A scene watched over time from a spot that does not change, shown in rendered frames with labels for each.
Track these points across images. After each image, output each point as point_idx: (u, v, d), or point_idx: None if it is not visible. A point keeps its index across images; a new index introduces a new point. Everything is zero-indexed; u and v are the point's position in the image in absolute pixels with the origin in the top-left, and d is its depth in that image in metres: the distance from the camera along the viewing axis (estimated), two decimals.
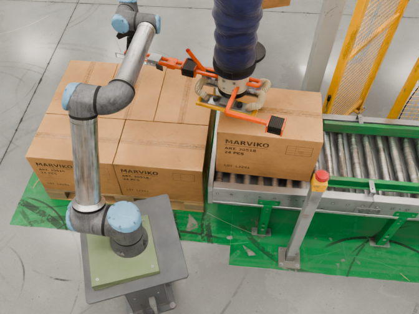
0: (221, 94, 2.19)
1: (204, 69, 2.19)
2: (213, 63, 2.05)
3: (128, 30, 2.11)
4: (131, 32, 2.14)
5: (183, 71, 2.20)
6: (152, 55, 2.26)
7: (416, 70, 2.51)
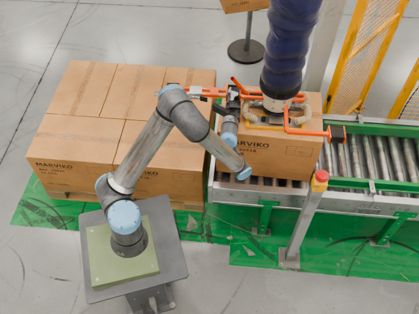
0: (269, 113, 2.27)
1: (247, 93, 2.25)
2: (263, 86, 2.12)
3: None
4: None
5: None
6: (192, 88, 2.27)
7: (416, 70, 2.51)
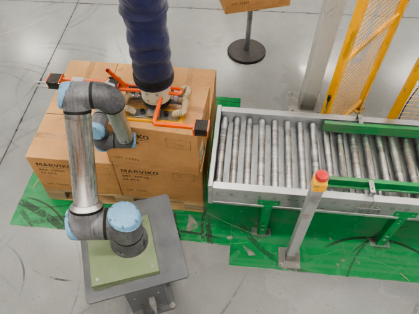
0: (147, 106, 2.31)
1: (126, 85, 2.29)
2: (133, 79, 2.16)
3: None
4: None
5: None
6: (73, 79, 2.32)
7: (416, 70, 2.51)
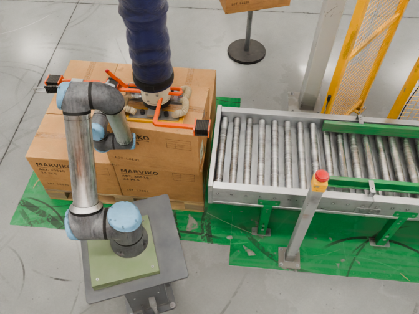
0: (147, 106, 2.30)
1: (126, 86, 2.29)
2: (133, 79, 2.16)
3: None
4: None
5: None
6: (73, 80, 2.31)
7: (416, 70, 2.51)
